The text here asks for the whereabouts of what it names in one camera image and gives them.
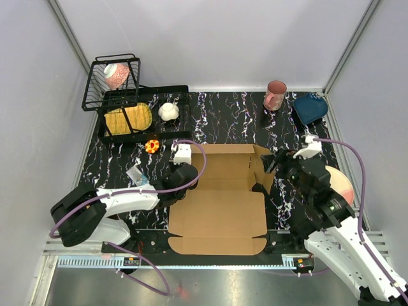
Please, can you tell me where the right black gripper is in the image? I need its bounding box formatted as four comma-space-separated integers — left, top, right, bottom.
260, 145, 312, 201

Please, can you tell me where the blue grey carton box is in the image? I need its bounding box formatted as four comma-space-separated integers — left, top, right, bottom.
126, 166, 149, 186

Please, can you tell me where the brown cardboard box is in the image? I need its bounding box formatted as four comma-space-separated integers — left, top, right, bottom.
168, 144, 274, 256

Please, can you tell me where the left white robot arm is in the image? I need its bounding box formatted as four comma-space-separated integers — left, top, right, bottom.
50, 163, 200, 252

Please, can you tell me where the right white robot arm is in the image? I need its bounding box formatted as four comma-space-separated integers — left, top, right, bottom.
261, 149, 407, 305

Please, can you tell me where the red yellow flower toy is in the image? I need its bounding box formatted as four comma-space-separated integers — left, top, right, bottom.
145, 140, 160, 154

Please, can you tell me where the pink ceramic mug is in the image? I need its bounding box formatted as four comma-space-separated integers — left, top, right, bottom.
263, 80, 287, 111

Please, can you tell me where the yellow woven plate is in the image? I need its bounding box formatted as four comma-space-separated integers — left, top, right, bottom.
104, 103, 152, 135

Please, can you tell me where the dark blue dish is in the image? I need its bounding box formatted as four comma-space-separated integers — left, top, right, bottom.
293, 92, 328, 125

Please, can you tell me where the pink cream round plate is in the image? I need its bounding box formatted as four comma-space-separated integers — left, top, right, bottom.
325, 166, 354, 206

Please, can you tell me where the pink patterned bowl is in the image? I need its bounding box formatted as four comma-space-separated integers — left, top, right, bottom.
103, 63, 129, 90

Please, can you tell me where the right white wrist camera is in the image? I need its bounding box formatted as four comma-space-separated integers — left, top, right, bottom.
293, 133, 323, 159

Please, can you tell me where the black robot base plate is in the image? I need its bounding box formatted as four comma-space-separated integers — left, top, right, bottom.
121, 230, 316, 270

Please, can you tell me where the black wire dish rack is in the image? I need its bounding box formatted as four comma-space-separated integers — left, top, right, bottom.
82, 54, 191, 144

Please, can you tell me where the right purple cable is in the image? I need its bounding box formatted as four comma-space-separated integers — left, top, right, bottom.
261, 135, 408, 302

